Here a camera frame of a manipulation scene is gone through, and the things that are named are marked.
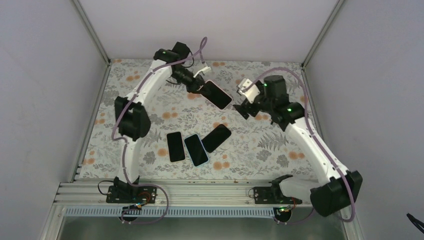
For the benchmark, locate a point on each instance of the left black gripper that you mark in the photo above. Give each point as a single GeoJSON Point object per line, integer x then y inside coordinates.
{"type": "Point", "coordinates": [194, 87]}

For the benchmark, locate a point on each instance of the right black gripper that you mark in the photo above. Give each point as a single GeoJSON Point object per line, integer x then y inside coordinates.
{"type": "Point", "coordinates": [244, 106]}

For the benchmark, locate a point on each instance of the pink phone case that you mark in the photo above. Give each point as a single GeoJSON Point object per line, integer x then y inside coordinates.
{"type": "Point", "coordinates": [231, 98]}

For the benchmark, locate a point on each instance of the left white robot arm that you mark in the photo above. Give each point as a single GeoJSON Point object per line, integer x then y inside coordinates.
{"type": "Point", "coordinates": [132, 120]}

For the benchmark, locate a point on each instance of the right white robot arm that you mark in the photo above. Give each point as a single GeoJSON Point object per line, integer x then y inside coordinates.
{"type": "Point", "coordinates": [336, 186]}

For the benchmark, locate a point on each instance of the phone in blue case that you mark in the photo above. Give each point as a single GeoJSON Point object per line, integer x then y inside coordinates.
{"type": "Point", "coordinates": [196, 150]}

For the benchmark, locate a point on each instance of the phone in beige case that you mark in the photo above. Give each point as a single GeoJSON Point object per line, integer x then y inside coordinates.
{"type": "Point", "coordinates": [175, 146]}

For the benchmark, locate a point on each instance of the floral table mat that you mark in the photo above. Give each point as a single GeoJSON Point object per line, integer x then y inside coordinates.
{"type": "Point", "coordinates": [256, 150]}

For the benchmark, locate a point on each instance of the black object at edge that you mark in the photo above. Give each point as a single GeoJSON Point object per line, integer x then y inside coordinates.
{"type": "Point", "coordinates": [416, 222]}

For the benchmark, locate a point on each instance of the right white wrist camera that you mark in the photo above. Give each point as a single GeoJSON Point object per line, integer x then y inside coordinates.
{"type": "Point", "coordinates": [248, 89]}

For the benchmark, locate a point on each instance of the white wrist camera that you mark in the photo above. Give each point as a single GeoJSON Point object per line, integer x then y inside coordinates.
{"type": "Point", "coordinates": [205, 69]}
{"type": "Point", "coordinates": [248, 89]}

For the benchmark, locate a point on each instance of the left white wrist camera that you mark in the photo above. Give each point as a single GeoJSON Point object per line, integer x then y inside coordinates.
{"type": "Point", "coordinates": [205, 69]}

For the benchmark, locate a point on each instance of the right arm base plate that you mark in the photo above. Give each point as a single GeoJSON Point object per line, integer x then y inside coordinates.
{"type": "Point", "coordinates": [270, 195]}

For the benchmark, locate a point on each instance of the aluminium mounting rail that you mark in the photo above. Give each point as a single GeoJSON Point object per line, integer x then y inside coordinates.
{"type": "Point", "coordinates": [220, 196]}

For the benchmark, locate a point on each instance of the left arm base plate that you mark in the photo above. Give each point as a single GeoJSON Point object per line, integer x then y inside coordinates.
{"type": "Point", "coordinates": [121, 192]}

